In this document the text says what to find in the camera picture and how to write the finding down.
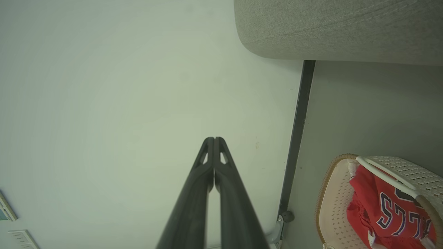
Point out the white perforated laundry basket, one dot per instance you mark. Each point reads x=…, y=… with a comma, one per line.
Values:
x=334, y=207

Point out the grey metal frame leg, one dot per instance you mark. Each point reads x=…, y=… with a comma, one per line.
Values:
x=275, y=231

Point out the red jersey with lettering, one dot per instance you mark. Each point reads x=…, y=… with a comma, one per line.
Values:
x=391, y=204

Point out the grey fabric sofa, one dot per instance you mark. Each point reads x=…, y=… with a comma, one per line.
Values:
x=339, y=27

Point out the red shorts with white trim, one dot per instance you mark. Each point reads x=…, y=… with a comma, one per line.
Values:
x=360, y=218

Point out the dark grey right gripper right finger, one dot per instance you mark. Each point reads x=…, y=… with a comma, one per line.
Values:
x=235, y=207

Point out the black caster wheel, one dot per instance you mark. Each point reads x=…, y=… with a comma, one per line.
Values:
x=288, y=216

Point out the white wall switch plate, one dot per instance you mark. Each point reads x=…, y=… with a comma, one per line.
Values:
x=24, y=239

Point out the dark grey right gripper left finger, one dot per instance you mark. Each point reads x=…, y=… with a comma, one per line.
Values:
x=193, y=200

